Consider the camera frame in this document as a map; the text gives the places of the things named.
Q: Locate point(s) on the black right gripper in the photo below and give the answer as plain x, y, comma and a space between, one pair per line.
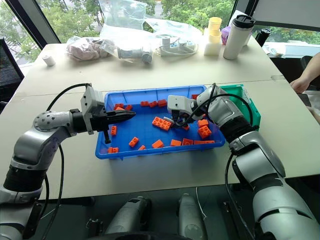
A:
182, 115

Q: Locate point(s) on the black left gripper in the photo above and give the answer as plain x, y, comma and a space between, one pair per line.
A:
98, 122

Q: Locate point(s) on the person's bare forearm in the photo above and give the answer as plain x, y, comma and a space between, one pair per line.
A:
312, 67

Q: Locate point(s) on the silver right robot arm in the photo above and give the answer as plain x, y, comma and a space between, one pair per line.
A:
260, 160

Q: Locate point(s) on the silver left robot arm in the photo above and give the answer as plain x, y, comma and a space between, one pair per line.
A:
30, 147

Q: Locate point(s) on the blue plastic bin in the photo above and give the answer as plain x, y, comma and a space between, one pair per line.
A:
147, 132

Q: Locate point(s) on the green plastic bin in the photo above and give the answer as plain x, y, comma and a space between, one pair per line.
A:
246, 96

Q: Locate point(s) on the person's bare hand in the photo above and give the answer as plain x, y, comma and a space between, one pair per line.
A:
299, 85

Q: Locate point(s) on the large orange building brick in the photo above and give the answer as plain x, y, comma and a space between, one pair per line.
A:
161, 123

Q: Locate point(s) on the grey cylinder in bag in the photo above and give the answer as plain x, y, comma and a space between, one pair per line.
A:
136, 53

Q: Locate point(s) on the bag of pink cloth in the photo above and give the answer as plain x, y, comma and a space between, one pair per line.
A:
86, 48

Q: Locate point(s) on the grey rounded robot leg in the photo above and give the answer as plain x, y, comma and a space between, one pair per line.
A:
190, 217
130, 215

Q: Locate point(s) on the small white roll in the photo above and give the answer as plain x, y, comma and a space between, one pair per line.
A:
49, 60

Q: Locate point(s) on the clear bag with white parts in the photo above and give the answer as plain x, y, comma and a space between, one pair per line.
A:
175, 30

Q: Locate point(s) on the purple plastic item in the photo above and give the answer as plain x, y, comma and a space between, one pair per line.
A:
225, 35

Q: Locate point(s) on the yellow plastic cup stack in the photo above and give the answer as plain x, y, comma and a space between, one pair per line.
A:
215, 28

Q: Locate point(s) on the white thermos with black lid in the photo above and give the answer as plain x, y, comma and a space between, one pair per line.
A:
236, 37

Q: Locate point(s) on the large clear plastic bag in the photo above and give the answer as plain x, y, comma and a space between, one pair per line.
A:
125, 22

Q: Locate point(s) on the black mesh chair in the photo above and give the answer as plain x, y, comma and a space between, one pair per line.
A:
8, 67

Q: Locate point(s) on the black bottle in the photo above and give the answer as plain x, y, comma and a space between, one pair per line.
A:
262, 36

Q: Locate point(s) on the dark grey flat device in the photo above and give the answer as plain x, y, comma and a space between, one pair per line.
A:
307, 100

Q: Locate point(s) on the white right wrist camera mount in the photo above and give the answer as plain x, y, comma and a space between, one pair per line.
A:
178, 103

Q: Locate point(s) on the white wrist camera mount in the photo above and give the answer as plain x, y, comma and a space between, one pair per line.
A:
90, 102
178, 103

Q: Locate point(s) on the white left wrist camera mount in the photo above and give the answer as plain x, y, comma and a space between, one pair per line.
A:
90, 102

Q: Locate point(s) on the black window frame post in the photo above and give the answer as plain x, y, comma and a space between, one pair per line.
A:
37, 22

